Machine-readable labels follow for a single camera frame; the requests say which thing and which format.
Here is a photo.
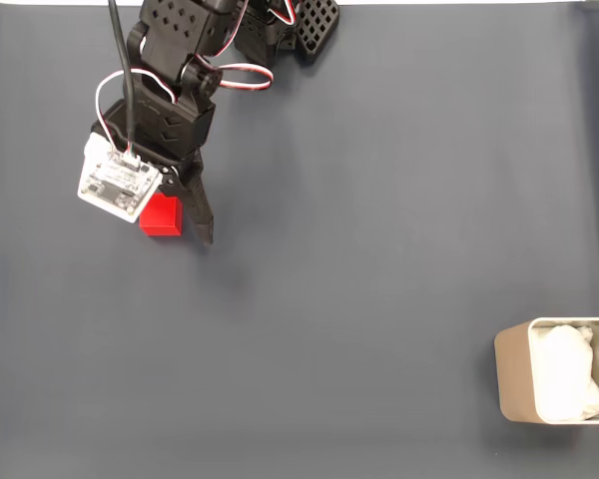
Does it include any red cube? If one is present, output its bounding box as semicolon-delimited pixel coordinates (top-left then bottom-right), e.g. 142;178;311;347
138;193;185;238

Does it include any beige metal box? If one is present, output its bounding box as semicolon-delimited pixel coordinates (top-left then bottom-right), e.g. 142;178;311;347
493;316;599;426

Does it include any dark grey-blue mat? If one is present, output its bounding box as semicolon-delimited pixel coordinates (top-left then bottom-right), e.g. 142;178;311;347
0;2;599;479

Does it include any white crumpled cloth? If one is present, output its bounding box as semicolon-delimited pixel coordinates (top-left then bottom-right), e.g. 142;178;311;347
531;323;599;423

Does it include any white gripper camera board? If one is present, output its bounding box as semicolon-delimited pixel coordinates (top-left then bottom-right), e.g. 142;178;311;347
76;132;164;225

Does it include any white red servo cable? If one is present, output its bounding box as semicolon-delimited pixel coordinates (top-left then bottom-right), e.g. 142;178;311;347
194;53;275;92
267;0;298;26
94;69;176;151

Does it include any black camera cable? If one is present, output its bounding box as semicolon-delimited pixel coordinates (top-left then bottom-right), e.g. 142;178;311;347
107;0;137;154

